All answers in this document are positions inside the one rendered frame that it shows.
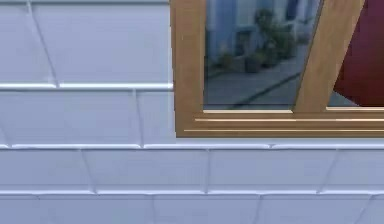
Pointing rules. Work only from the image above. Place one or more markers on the wooden framed window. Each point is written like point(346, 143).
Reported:
point(188, 66)

